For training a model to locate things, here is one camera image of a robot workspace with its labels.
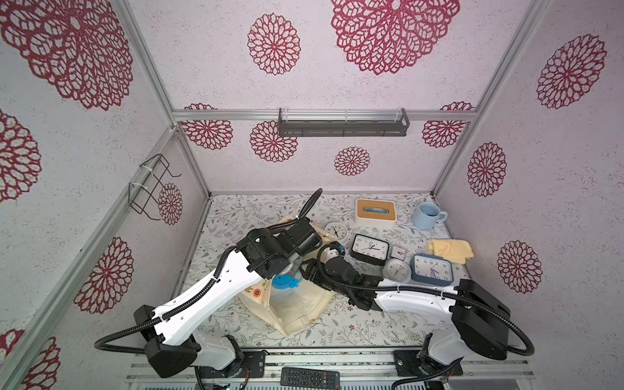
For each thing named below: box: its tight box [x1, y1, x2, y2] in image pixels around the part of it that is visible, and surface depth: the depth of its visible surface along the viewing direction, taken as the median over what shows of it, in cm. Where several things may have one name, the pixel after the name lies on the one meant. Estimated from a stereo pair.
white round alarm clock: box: [381, 258, 412, 284], surface depth 94 cm
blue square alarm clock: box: [409, 253, 455, 287], surface depth 94 cm
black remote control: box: [280, 367, 341, 390], surface depth 72 cm
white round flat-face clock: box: [325, 221, 349, 242], surface depth 105 cm
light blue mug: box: [411, 201, 448, 230], surface depth 110 cm
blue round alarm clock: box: [271, 272, 303, 291], surface depth 89 cm
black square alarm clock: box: [350, 234, 390, 267], surface depth 99 cm
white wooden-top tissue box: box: [355, 198, 398, 230], surface depth 110 cm
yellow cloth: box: [427, 238, 475, 265], surface depth 99 cm
